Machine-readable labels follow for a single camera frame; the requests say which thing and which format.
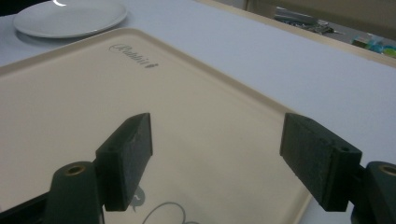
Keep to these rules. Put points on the clutter of coloured items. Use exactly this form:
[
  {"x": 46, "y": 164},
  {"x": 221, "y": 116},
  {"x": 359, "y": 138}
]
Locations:
[{"x": 330, "y": 29}]

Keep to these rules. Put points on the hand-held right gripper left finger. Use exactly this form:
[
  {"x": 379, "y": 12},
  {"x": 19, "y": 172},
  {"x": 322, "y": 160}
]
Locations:
[{"x": 124, "y": 161}]

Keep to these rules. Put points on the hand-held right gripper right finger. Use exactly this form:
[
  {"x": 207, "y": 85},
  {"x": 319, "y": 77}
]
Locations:
[{"x": 320, "y": 161}]

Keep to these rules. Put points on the beige plastic tray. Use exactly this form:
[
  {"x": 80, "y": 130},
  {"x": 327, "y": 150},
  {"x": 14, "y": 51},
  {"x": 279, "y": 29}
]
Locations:
[{"x": 202, "y": 118}]

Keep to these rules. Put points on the white round plate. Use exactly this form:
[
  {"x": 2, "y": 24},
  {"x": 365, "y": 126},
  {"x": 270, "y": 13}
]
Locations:
[{"x": 70, "y": 17}]

